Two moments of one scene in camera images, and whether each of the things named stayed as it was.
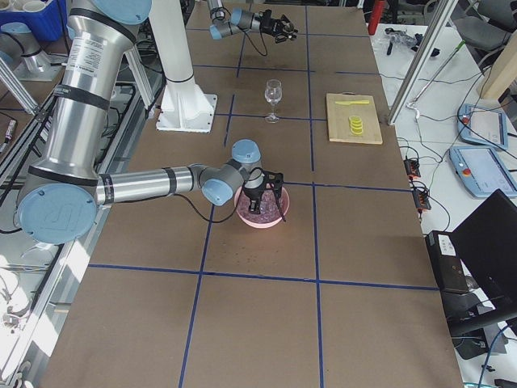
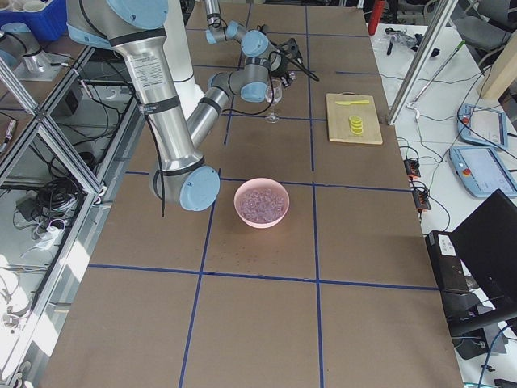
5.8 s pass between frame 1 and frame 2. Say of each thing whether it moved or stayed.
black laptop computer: stayed
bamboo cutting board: stayed
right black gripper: moved
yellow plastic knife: stayed
